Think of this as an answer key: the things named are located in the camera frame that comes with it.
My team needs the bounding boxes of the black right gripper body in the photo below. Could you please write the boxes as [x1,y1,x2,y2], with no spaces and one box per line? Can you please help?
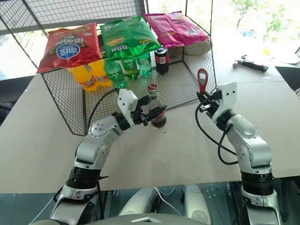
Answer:
[205,92,222,118]

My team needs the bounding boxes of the green soda bottle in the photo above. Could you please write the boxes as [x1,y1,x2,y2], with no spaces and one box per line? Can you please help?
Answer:
[120,56,139,81]
[136,52,153,79]
[104,60,128,90]

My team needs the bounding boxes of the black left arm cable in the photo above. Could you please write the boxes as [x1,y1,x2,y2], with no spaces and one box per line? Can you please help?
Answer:
[87,89,121,137]

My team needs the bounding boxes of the silver left robot thigh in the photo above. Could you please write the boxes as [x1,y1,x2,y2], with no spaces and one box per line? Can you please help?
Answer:
[118,187,161,218]

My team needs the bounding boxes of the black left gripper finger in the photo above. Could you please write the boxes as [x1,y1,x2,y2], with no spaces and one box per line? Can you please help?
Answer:
[143,105,168,122]
[137,95,150,107]

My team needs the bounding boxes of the thin white cable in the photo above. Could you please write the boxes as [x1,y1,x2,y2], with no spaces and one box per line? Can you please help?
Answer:
[153,186,183,217]

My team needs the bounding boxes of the dark cola bottle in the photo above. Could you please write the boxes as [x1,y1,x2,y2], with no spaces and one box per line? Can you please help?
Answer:
[154,47,170,75]

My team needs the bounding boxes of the black wire mesh rack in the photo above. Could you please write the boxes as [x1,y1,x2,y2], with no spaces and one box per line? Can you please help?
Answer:
[0,0,218,136]

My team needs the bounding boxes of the red bottle opener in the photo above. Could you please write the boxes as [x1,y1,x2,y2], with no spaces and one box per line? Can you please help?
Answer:
[197,68,210,95]

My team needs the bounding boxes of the orange soda bottle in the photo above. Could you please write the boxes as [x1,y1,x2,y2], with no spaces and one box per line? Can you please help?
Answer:
[90,59,113,89]
[68,62,99,92]

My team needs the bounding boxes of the silver right robot thigh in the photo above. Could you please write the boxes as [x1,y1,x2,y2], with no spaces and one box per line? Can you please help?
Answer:
[183,184,210,220]

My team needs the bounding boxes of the silver robot thigh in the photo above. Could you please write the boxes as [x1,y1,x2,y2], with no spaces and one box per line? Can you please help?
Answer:
[183,184,210,220]
[118,187,161,218]

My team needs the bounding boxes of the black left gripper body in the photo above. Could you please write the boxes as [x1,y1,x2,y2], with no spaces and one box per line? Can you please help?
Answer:
[130,105,150,127]

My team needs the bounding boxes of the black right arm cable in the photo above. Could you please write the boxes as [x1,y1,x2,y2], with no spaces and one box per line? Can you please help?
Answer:
[195,102,238,165]

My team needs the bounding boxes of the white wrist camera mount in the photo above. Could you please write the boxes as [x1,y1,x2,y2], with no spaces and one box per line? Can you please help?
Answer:
[213,82,238,118]
[117,89,139,128]

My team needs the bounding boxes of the green chip bag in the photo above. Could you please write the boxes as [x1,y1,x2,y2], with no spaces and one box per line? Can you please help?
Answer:
[100,15,162,62]

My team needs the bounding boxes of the glass bottle with red cap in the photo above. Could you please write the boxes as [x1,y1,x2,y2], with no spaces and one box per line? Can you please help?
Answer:
[146,83,167,128]

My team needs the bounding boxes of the grey robot torso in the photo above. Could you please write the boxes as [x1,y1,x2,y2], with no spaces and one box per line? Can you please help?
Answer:
[30,209,213,225]

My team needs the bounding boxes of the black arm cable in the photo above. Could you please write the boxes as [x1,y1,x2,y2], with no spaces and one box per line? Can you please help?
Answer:
[87,89,121,137]
[195,102,238,165]

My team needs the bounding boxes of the pink chip bag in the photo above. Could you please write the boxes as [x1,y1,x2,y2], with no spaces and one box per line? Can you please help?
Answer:
[142,11,210,49]

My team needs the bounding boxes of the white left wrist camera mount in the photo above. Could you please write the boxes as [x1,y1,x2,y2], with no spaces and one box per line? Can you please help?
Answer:
[117,89,139,128]

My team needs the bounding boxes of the black handled hammer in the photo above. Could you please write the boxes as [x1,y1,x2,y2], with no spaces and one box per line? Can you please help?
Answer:
[232,54,270,74]

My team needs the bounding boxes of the red chip bag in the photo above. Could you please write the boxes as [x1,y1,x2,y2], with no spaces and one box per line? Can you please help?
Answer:
[37,22,102,74]

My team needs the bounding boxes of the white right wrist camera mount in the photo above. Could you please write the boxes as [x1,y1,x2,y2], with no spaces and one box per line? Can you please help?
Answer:
[213,82,238,118]

